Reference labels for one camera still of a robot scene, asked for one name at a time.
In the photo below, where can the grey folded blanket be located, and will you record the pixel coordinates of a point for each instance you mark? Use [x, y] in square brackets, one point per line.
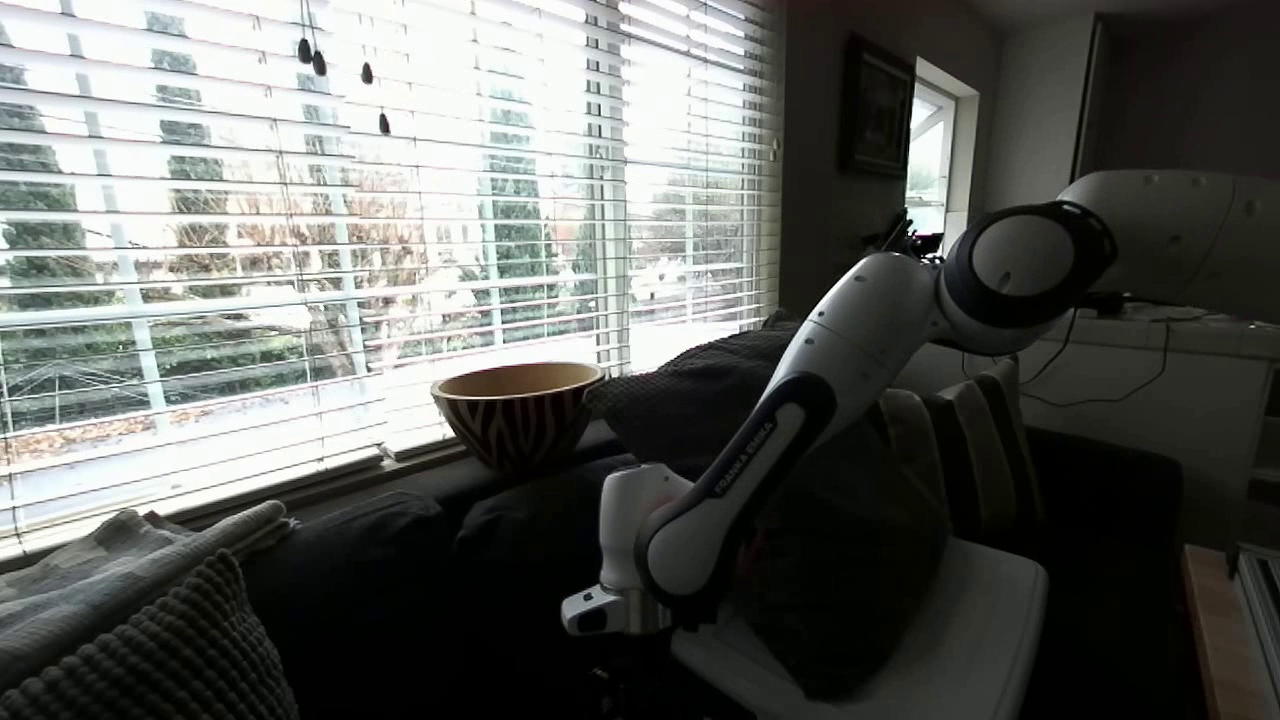
[102, 578]

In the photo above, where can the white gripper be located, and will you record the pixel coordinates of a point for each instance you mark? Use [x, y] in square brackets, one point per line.
[622, 598]

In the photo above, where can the dark sofa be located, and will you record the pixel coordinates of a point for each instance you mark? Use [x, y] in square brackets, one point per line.
[431, 592]

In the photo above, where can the dark framed wall picture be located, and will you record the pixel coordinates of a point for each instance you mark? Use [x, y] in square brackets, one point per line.
[874, 109]

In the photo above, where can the white cabinet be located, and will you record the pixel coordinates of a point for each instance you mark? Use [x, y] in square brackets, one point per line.
[1151, 425]

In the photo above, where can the zebra pattern wooden bowl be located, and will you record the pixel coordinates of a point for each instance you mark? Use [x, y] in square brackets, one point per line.
[516, 419]

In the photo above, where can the dark grey waffle pillow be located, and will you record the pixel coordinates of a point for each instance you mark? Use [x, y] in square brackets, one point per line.
[836, 560]

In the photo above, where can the white window blinds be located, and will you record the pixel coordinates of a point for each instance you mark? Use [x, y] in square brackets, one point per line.
[207, 292]

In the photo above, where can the striped pillow on right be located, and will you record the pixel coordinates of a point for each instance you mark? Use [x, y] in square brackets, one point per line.
[968, 446]

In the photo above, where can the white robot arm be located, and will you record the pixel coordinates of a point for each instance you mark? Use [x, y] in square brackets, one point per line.
[1159, 235]

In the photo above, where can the hanging dark ornaments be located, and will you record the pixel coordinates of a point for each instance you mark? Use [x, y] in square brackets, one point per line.
[338, 48]

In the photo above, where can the grey knitted cushion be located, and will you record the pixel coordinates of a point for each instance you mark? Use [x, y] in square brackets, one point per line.
[188, 652]

